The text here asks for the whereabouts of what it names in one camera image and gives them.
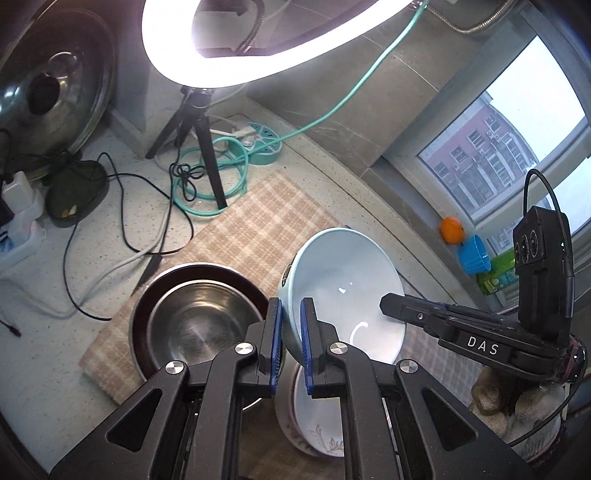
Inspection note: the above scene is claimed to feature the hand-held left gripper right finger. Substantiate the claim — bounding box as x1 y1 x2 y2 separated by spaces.
299 296 536 480

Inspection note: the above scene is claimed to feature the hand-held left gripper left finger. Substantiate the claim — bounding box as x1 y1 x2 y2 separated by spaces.
48 296 283 480

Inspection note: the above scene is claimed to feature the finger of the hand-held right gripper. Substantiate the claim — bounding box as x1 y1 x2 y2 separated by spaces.
379 292 458 340

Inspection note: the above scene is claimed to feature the rose print plate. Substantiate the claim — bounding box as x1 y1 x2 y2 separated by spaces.
274 360 324 455

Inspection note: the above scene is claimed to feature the white grey-print shallow bowl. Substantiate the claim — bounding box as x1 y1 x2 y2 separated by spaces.
293 364 352 457

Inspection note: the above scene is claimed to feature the light blue bowl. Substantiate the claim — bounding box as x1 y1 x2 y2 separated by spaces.
277 227 407 365

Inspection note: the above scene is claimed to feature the person's right hand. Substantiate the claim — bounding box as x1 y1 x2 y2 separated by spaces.
471 367 566 457

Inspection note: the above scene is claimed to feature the green dish soap bottle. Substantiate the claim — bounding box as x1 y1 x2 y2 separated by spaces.
478 247 520 296

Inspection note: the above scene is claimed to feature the blue ribbed cup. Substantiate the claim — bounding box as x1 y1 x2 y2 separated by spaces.
458 234 491 276

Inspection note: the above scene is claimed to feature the orange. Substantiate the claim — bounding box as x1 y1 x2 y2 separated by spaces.
440 217 466 244

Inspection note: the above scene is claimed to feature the checked table mat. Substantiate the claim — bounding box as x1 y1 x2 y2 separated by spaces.
78 172 490 480

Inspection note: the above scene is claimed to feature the large steel bowl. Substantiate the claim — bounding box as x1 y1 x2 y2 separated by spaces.
128 264 273 411

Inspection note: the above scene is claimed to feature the window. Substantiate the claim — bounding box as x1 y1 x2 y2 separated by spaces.
418 34 591 305

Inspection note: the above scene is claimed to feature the round teal power strip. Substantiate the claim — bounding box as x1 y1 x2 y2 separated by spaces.
226 122 283 166

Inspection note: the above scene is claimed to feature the black tripod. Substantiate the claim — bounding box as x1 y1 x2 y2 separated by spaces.
145 85 229 210

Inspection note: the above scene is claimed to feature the dark green round case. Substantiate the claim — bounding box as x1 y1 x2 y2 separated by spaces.
46 159 110 228

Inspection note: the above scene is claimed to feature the white power strip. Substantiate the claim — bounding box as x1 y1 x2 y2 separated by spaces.
0 215 47 278

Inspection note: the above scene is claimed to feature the black gooseneck phone holder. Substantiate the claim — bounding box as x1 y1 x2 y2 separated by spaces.
233 0 269 56

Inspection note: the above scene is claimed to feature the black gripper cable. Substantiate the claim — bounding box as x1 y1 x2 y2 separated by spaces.
524 170 575 319

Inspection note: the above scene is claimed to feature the grey cable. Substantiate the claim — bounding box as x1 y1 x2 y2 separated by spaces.
0 240 167 319

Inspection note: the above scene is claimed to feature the black tangled cable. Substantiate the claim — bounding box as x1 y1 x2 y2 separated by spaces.
168 161 204 204

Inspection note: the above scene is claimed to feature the white plug cable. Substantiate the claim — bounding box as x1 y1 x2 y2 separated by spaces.
210 117 257 148

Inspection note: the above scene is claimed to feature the teal cable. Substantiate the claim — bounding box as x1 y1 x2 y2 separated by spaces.
172 7 426 217

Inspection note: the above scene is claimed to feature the braided metal hose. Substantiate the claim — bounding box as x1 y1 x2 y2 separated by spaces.
429 0 513 34

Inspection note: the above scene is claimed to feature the white ring light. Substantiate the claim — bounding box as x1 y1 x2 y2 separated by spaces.
141 0 432 88

